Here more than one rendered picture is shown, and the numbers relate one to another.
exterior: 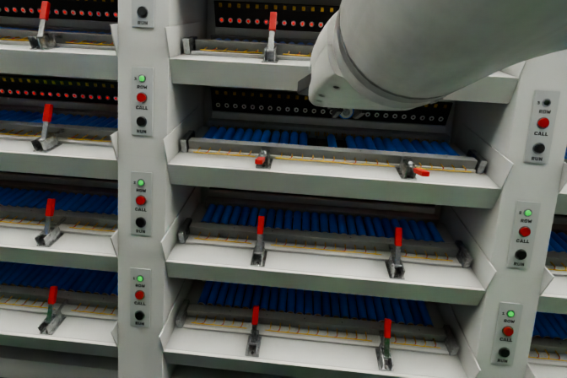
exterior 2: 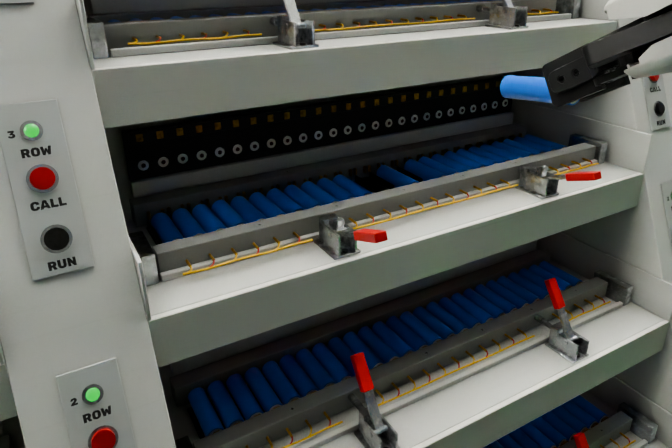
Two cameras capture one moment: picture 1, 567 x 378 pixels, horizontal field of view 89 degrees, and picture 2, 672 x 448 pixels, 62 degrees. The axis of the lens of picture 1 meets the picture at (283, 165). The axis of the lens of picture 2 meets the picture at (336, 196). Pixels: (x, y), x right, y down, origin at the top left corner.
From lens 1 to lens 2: 0.30 m
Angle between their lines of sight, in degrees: 30
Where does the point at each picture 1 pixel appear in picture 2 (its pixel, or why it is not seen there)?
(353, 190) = (489, 241)
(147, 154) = (90, 317)
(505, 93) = not seen: hidden behind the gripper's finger
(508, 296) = not seen: outside the picture
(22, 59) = not seen: outside the picture
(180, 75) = (123, 105)
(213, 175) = (256, 308)
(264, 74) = (302, 72)
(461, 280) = (638, 322)
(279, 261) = (413, 425)
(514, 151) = (640, 119)
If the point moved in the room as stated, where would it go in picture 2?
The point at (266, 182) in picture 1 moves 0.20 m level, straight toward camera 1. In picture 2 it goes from (359, 281) to (546, 301)
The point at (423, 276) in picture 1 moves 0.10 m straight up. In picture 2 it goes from (600, 339) to (586, 258)
